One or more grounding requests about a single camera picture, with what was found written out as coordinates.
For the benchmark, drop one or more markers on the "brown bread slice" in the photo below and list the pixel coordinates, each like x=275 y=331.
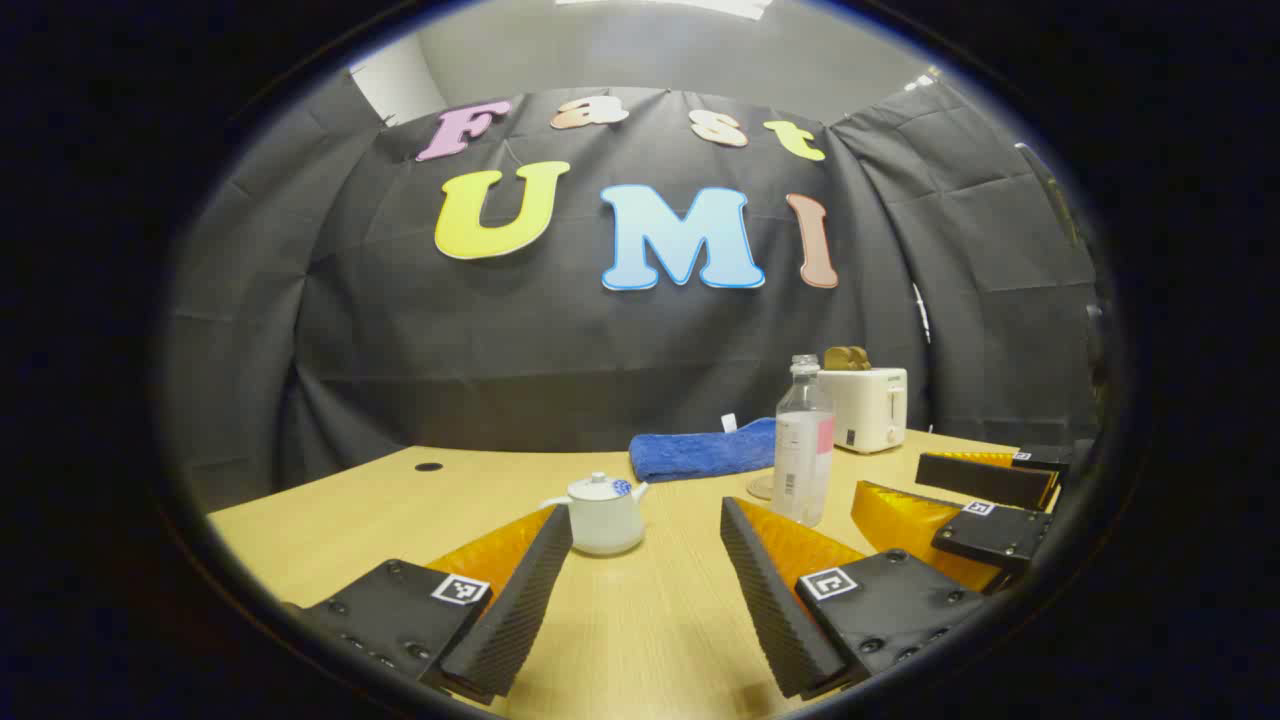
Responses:
x=860 y=359
x=835 y=360

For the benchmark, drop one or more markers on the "blue towel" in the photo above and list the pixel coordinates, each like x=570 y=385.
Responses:
x=690 y=455

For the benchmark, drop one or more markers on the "clear plastic water bottle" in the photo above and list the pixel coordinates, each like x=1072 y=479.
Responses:
x=800 y=470

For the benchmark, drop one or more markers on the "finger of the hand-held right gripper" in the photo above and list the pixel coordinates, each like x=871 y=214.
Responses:
x=995 y=535
x=985 y=480

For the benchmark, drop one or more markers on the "round wooden coaster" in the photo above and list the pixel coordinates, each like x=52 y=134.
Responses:
x=760 y=488

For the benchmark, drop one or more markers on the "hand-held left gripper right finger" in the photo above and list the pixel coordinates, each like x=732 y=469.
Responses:
x=770 y=600

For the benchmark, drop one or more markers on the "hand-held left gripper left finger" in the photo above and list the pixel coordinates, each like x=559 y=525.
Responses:
x=520 y=610

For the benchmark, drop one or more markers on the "white teacup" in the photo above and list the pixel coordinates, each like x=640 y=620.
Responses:
x=605 y=525

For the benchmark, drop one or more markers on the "white toaster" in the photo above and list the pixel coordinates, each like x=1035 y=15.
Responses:
x=870 y=410

